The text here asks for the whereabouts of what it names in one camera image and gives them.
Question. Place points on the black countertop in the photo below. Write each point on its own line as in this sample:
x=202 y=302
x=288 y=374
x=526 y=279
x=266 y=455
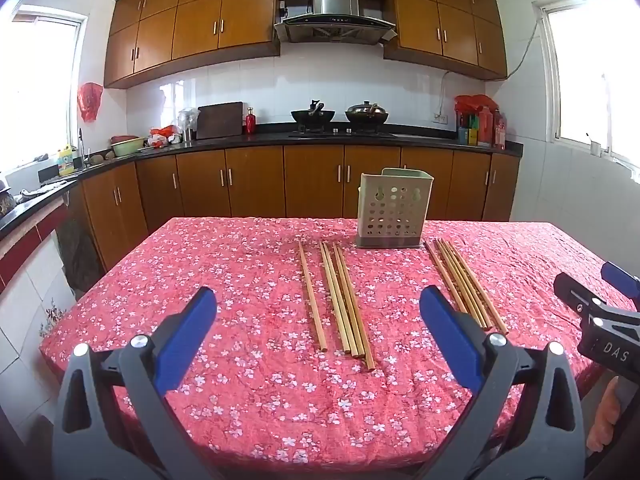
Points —
x=260 y=141

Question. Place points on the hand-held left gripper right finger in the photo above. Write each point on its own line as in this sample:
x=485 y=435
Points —
x=447 y=327

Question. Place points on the white wall socket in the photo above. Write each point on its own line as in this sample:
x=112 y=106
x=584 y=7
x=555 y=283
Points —
x=440 y=119

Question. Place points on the wooden wall cabinet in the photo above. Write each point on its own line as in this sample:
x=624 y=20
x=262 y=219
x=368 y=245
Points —
x=200 y=25
x=445 y=25

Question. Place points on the black gas stove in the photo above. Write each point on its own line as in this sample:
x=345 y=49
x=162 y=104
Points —
x=340 y=134

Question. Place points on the white rag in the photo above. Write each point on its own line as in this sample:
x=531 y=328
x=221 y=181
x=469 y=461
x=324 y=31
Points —
x=47 y=189

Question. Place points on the green basin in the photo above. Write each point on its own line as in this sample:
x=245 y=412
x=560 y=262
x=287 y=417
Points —
x=127 y=147

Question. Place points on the red plastic bag on wall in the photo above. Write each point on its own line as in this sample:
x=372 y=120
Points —
x=90 y=102

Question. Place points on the yellow dish soap bottle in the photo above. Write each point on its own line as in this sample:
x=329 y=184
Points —
x=65 y=162

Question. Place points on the dark hanging bag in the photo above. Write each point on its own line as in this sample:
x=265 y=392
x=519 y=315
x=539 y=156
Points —
x=80 y=255

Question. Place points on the person's right hand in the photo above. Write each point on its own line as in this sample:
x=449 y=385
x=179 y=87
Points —
x=602 y=415

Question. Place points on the clear jar with bag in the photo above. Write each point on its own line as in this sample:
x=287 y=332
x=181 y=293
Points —
x=188 y=125

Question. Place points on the window beside sink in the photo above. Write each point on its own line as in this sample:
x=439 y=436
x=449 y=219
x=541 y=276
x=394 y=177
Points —
x=40 y=90

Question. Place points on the red floral tablecloth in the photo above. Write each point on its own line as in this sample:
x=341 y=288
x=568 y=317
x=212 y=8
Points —
x=250 y=310

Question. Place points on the window beside table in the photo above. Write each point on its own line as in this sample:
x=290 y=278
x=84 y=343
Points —
x=590 y=75

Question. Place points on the wok with lid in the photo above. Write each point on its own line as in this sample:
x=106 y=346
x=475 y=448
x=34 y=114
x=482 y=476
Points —
x=366 y=114

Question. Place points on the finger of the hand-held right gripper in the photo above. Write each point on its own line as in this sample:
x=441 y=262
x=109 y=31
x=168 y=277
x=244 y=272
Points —
x=575 y=292
x=620 y=277

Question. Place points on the red sauce bottle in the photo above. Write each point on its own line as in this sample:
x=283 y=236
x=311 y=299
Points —
x=485 y=127
x=500 y=130

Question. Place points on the metal faucet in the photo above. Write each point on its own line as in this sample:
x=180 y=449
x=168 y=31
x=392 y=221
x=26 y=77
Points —
x=81 y=150

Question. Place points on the perforated pale green utensil holder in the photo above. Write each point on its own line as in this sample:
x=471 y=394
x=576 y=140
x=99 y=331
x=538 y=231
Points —
x=395 y=210

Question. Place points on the black wok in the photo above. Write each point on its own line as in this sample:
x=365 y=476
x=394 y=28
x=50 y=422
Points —
x=312 y=116

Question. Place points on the dark cutting board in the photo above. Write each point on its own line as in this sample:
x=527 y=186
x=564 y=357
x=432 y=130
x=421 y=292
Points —
x=219 y=121

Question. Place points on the small cup on windowsill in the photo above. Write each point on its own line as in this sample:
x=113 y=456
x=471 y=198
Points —
x=595 y=147

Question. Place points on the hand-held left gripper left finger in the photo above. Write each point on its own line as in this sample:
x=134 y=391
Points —
x=192 y=325

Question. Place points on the wooden base cabinets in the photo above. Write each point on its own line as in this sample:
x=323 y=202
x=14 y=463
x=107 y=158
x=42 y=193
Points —
x=255 y=180

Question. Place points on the dark ceramic jar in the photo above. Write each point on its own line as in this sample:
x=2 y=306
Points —
x=6 y=200

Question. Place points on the steel range hood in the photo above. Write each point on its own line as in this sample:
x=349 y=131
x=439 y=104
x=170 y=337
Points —
x=335 y=2

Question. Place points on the red and white plastic bag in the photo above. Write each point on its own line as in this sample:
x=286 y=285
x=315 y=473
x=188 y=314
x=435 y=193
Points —
x=162 y=137

